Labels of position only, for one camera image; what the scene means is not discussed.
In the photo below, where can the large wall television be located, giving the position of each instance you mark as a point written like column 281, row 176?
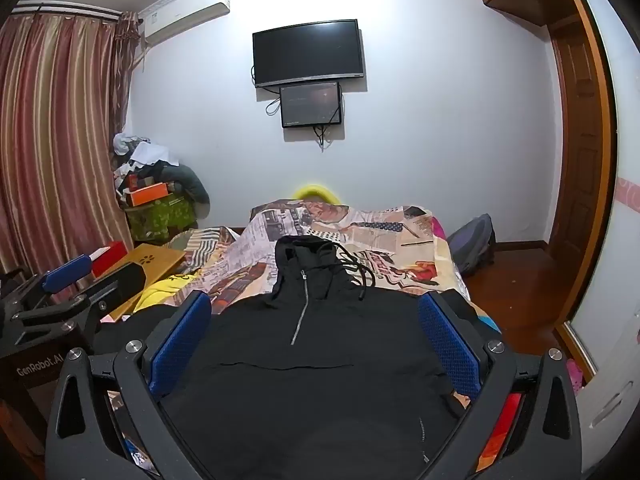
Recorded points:
column 306, row 52

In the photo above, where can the black zip hoodie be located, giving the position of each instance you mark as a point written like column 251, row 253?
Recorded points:
column 320, row 385

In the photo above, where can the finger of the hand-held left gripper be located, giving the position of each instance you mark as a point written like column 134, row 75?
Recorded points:
column 117, row 280
column 67, row 270

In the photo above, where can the wooden lap table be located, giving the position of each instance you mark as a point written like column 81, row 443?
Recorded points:
column 150, row 260

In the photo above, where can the small wall monitor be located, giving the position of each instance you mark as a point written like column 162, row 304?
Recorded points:
column 310, row 105

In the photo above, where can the yellow rounded object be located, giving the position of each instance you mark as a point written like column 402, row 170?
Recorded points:
column 316, row 191

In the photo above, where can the red box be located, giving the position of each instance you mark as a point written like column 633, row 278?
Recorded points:
column 107, row 257

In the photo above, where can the orange box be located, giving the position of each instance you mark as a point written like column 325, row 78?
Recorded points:
column 147, row 194

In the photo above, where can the pink slippers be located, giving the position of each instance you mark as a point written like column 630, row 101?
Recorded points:
column 575, row 377

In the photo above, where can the white air conditioner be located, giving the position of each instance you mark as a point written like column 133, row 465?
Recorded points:
column 185, row 15

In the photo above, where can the green patterned box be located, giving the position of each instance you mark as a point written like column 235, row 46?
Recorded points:
column 162, row 217

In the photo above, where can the grey backpack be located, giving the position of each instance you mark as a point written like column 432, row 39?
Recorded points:
column 472, row 245

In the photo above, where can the yellow cloth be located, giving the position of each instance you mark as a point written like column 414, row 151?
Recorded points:
column 160, row 287

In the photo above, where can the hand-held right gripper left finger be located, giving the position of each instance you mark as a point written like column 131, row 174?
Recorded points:
column 180, row 340

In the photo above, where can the white curtain rail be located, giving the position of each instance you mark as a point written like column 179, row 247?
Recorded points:
column 60, row 7

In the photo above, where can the white wardrobe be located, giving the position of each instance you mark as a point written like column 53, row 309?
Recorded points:
column 620, row 260

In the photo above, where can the printed blanket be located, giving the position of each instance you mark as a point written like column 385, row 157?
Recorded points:
column 400, row 240

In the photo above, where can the pile of clothes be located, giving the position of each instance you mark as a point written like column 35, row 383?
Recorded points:
column 142, row 157

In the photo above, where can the grey padded jacket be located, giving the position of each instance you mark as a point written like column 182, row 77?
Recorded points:
column 192, row 182

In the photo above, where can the striped red curtain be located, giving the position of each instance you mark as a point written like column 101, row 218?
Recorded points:
column 55, row 135

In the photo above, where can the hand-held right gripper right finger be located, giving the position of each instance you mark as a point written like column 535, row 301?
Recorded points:
column 450, row 345

